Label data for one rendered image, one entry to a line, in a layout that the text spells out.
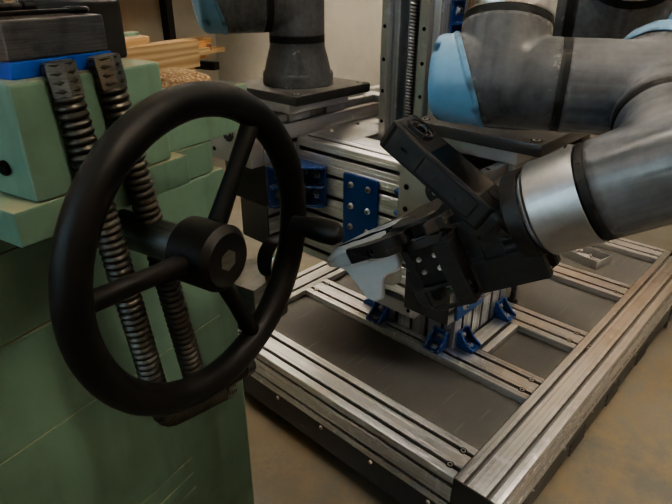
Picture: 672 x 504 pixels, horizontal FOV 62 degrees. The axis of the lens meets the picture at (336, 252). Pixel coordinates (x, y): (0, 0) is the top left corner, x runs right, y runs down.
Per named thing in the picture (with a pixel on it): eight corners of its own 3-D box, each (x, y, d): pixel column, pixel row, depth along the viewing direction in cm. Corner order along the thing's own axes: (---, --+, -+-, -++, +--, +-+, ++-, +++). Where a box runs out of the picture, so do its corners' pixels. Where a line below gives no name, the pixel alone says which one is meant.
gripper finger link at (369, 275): (334, 316, 55) (410, 296, 49) (307, 263, 54) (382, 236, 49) (349, 302, 58) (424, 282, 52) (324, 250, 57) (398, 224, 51)
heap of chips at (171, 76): (184, 91, 69) (182, 75, 68) (128, 83, 74) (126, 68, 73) (222, 82, 74) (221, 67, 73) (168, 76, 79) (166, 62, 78)
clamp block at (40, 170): (32, 206, 43) (1, 85, 39) (-61, 176, 49) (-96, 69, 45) (176, 158, 54) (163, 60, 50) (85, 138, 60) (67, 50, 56)
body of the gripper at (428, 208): (415, 317, 49) (549, 288, 42) (373, 230, 48) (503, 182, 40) (447, 281, 55) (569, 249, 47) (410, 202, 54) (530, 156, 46)
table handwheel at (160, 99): (101, 500, 41) (46, 97, 31) (-45, 404, 51) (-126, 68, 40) (315, 338, 65) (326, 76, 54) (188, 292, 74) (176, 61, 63)
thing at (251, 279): (258, 337, 84) (255, 291, 81) (198, 314, 90) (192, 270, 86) (291, 311, 91) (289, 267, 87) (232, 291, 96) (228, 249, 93)
